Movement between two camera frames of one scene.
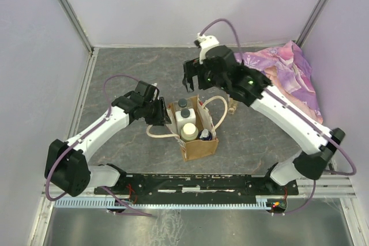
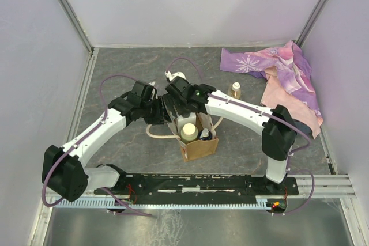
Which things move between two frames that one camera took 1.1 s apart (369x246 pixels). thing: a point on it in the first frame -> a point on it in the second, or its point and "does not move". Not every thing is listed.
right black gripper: [187, 80] -> [180, 110]
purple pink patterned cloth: [286, 68] does not move
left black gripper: [162, 117] does not move
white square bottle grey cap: [184, 116] does not move
